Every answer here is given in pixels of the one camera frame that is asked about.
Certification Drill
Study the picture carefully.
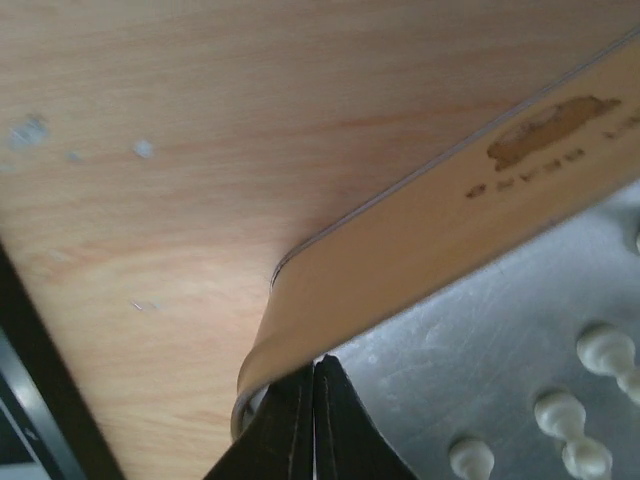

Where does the white chess pawn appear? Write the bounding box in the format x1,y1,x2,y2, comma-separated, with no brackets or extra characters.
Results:
449,438,495,480
576,325,639,405
534,392,613,480

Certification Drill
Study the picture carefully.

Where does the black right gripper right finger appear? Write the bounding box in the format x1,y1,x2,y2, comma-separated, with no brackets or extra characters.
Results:
313,355,415,480

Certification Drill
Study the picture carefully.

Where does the black aluminium frame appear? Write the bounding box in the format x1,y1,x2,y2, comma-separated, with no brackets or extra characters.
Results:
1,250,124,480

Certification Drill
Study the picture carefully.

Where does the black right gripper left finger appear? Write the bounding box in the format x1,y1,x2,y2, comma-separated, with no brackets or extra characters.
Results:
205,364,314,480

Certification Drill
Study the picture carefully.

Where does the yellow metal tin box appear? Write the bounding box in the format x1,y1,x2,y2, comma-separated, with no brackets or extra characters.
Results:
231,30,639,479

